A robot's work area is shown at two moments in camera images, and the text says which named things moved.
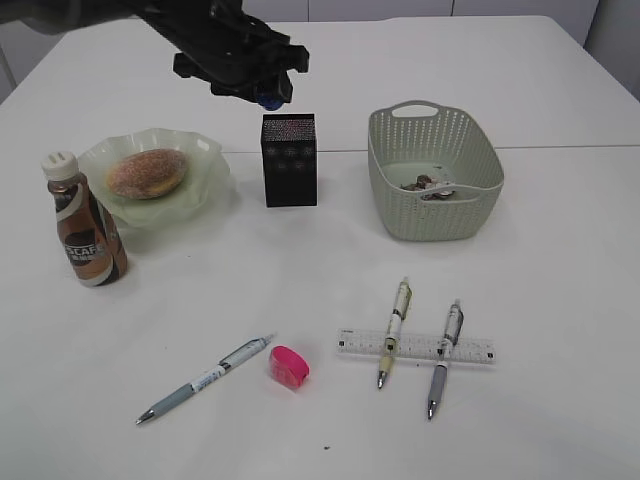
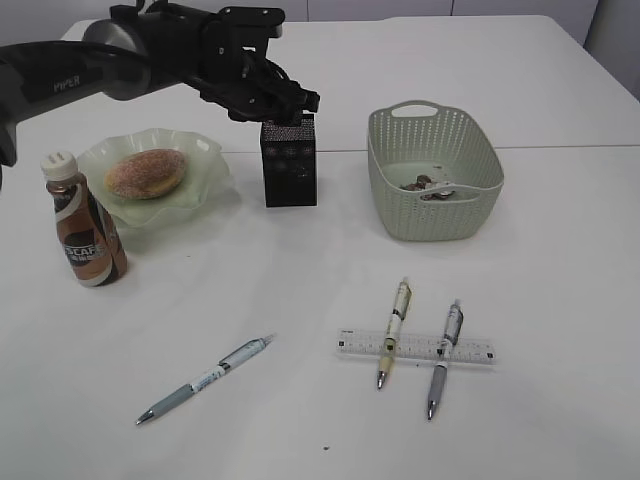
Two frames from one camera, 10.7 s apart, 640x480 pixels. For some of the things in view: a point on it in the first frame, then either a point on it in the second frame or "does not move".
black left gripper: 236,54 to 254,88
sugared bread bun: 147,173 does not move
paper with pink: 437,195 does not move
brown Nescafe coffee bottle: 90,238 does not move
